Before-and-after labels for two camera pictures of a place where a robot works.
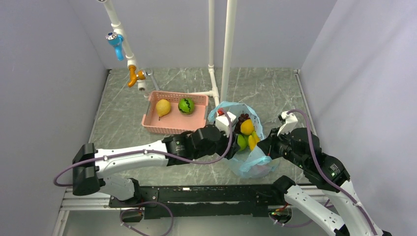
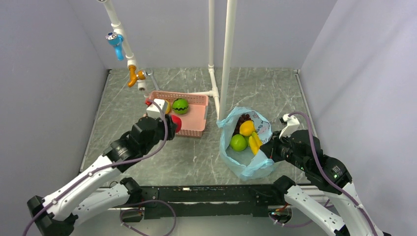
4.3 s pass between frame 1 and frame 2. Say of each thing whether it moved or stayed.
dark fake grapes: stayed
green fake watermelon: moved
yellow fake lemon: stayed
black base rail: stayed
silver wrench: stayed
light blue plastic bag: moved
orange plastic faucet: stayed
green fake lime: stayed
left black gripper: moved
